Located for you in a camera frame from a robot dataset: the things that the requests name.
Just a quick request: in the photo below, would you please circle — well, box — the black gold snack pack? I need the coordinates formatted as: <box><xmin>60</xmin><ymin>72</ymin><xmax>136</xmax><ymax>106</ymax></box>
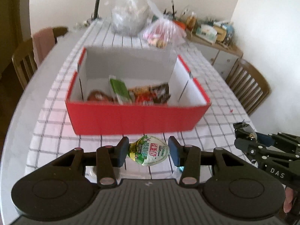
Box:
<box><xmin>233</xmin><ymin>121</ymin><xmax>257</xmax><ymax>139</ymax></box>

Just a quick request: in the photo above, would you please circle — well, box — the green white jelly cup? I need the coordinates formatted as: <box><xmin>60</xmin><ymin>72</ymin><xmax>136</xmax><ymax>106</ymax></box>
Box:
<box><xmin>128</xmin><ymin>135</ymin><xmax>170</xmax><ymax>167</ymax></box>

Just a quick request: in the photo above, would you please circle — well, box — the person's right hand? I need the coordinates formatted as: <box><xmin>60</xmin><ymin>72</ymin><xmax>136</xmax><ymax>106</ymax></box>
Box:
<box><xmin>283</xmin><ymin>187</ymin><xmax>294</xmax><ymax>213</ymax></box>

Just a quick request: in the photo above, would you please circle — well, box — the wooden chair with pink cloth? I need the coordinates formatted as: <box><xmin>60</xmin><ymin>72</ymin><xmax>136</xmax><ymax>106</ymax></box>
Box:
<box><xmin>12</xmin><ymin>26</ymin><xmax>69</xmax><ymax>89</ymax></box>

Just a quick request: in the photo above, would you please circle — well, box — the white sideboard cabinet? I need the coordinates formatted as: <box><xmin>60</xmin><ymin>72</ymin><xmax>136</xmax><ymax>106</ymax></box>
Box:
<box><xmin>186</xmin><ymin>30</ymin><xmax>243</xmax><ymax>80</ymax></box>

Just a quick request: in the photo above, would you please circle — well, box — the pink plastic snack bag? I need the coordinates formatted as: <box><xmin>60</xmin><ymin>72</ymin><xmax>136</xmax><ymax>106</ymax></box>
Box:
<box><xmin>139</xmin><ymin>0</ymin><xmax>186</xmax><ymax>48</ymax></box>

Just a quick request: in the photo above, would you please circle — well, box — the red foil snack pack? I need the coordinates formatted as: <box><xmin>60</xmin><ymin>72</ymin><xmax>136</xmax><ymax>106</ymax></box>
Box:
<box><xmin>87</xmin><ymin>90</ymin><xmax>114</xmax><ymax>102</ymax></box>

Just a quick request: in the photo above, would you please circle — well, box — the orange pouch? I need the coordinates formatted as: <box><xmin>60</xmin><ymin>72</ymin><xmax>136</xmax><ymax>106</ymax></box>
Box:
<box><xmin>172</xmin><ymin>20</ymin><xmax>186</xmax><ymax>32</ymax></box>

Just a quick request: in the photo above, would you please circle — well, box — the clear plastic bag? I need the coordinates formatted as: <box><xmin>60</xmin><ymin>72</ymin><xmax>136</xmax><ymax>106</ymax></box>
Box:
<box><xmin>111</xmin><ymin>0</ymin><xmax>149</xmax><ymax>37</ymax></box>

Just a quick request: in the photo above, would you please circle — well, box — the dark brown snack wrapper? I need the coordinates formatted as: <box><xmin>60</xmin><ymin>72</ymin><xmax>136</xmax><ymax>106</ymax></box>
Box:
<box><xmin>150</xmin><ymin>83</ymin><xmax>171</xmax><ymax>104</ymax></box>

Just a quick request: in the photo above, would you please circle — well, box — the green silver snack bar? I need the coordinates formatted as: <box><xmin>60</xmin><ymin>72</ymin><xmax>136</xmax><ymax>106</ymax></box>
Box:
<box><xmin>108</xmin><ymin>75</ymin><xmax>133</xmax><ymax>105</ymax></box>

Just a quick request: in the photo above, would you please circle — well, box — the wooden chair right side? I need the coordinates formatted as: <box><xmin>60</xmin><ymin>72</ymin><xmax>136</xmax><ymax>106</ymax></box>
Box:
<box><xmin>225</xmin><ymin>58</ymin><xmax>271</xmax><ymax>115</ymax></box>

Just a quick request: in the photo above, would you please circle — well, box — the amber liquid bottle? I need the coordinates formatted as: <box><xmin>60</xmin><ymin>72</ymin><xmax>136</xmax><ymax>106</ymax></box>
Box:
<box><xmin>186</xmin><ymin>11</ymin><xmax>197</xmax><ymax>31</ymax></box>

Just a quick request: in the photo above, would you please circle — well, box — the red white checkered snack pack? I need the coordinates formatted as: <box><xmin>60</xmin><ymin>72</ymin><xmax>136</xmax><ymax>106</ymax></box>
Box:
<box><xmin>128</xmin><ymin>86</ymin><xmax>154</xmax><ymax>105</ymax></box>

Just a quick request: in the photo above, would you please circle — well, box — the tissue box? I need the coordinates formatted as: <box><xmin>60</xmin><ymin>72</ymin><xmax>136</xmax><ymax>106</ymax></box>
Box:
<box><xmin>195</xmin><ymin>24</ymin><xmax>218</xmax><ymax>44</ymax></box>

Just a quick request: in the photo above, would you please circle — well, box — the white grid tablecloth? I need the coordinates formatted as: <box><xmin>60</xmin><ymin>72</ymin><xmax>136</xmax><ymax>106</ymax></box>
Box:
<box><xmin>25</xmin><ymin>20</ymin><xmax>250</xmax><ymax>179</ymax></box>

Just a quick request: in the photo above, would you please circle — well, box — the red cardboard box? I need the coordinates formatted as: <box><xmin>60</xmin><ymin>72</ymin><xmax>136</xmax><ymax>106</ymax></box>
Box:
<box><xmin>66</xmin><ymin>47</ymin><xmax>211</xmax><ymax>136</ymax></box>

